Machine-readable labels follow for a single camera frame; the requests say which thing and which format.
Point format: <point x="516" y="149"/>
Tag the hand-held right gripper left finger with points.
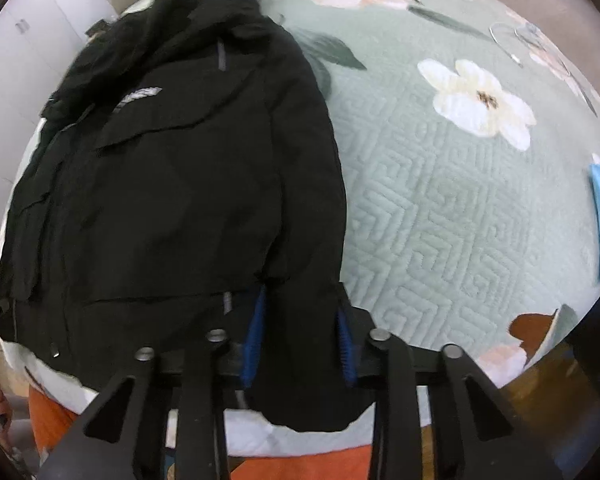
<point x="255" y="340"/>

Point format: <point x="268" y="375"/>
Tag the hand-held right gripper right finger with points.
<point x="347" y="355"/>

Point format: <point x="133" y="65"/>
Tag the black hooded jacket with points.
<point x="180" y="185"/>

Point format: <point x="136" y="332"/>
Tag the bed with floral bedspread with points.
<point x="430" y="210"/>

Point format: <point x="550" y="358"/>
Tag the white wardrobe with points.
<point x="20" y="60"/>

